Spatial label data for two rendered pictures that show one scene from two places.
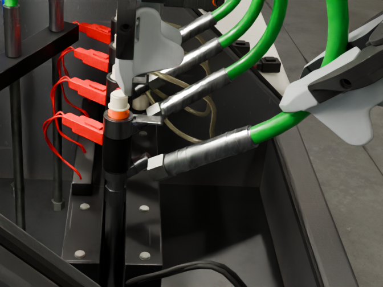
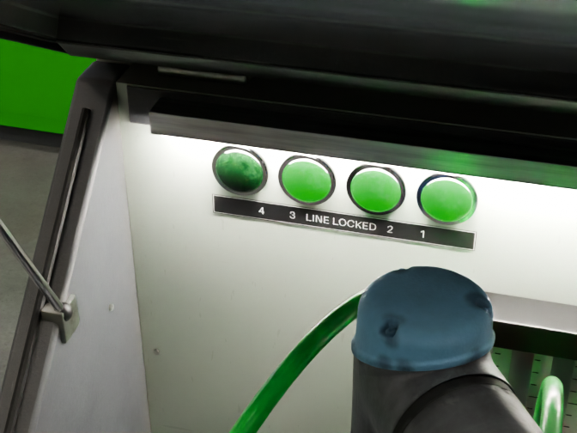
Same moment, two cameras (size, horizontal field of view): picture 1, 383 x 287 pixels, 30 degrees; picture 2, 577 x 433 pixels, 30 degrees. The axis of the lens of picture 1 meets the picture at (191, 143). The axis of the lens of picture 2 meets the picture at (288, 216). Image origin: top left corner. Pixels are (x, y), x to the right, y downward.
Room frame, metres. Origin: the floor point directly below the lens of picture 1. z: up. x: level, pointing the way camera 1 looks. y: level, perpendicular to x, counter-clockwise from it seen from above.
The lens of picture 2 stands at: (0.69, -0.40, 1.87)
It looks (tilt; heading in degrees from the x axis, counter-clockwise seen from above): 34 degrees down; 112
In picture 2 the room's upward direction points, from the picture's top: straight up
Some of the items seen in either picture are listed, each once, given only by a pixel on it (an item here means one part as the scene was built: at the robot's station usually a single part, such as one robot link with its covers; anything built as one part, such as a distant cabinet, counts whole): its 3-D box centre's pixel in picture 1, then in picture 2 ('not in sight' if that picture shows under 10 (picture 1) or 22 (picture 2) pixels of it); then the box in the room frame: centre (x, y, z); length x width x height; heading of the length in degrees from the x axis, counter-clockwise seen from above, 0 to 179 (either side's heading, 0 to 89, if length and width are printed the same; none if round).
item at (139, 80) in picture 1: (133, 76); not in sight; (0.66, 0.07, 1.12); 0.03 x 0.02 x 0.01; 97
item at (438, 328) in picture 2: not in sight; (422, 375); (0.59, 0.05, 1.45); 0.09 x 0.08 x 0.11; 130
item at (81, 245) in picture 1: (114, 217); not in sight; (0.70, 0.09, 0.91); 0.34 x 0.10 x 0.15; 7
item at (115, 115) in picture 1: (118, 110); not in sight; (0.58, 0.07, 1.12); 0.02 x 0.02 x 0.01
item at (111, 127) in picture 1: (125, 205); not in sight; (0.58, 0.06, 1.01); 0.05 x 0.03 x 0.21; 97
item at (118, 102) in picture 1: (118, 105); not in sight; (0.58, 0.07, 1.13); 0.02 x 0.02 x 0.03
